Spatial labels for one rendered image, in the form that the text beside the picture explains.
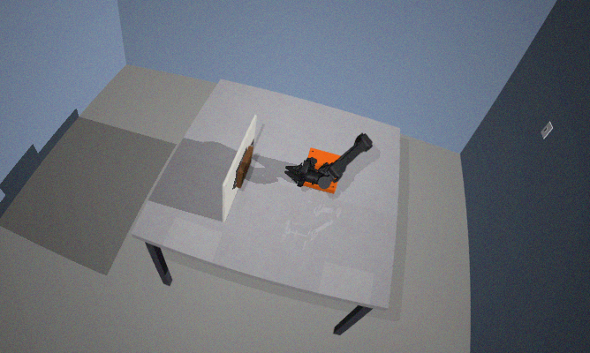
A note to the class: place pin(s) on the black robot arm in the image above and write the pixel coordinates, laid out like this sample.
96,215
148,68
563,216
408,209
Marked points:
334,171

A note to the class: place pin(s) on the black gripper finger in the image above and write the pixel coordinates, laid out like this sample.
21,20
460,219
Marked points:
294,169
292,176

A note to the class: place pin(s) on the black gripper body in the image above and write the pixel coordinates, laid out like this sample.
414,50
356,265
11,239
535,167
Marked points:
306,175

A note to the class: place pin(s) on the brown picture frame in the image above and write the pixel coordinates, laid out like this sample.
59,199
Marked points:
244,167

